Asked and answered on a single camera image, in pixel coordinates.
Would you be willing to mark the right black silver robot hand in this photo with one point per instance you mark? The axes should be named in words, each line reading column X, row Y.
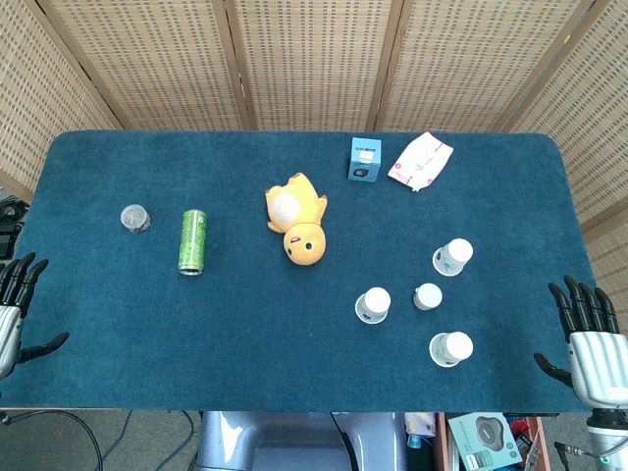
column 598, row 363

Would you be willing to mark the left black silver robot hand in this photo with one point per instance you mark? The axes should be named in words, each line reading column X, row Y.
column 10, row 324

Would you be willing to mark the white paper cup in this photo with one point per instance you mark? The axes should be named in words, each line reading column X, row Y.
column 428, row 296
column 452, row 348
column 454, row 255
column 374, row 304

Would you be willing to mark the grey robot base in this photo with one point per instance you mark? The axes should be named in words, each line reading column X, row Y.
column 294, row 441

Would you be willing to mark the black equipment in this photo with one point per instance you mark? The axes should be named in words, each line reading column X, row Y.
column 10, row 230

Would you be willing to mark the brown storage crate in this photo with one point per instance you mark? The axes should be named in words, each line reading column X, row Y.
column 537, row 441

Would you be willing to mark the teal product box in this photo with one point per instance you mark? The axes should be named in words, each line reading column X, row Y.
column 483, row 439

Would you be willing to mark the grey round tin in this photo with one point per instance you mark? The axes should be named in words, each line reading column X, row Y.
column 135, row 218

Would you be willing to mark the colourful snack packet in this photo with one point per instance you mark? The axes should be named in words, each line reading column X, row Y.
column 421, row 428

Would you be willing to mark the green drink can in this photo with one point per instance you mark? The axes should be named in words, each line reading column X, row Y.
column 192, row 241

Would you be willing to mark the blue felt table mat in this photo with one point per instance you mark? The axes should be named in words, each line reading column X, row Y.
column 245, row 333

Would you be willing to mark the white pink tissue pack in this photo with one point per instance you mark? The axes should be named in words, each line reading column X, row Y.
column 421, row 161

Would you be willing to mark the yellow plush duck toy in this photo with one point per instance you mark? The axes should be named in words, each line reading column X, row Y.
column 297, row 218

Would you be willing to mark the small blue cardboard box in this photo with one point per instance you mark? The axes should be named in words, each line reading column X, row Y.
column 364, row 159

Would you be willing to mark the woven bamboo folding screen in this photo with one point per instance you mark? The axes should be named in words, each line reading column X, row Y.
column 314, row 59

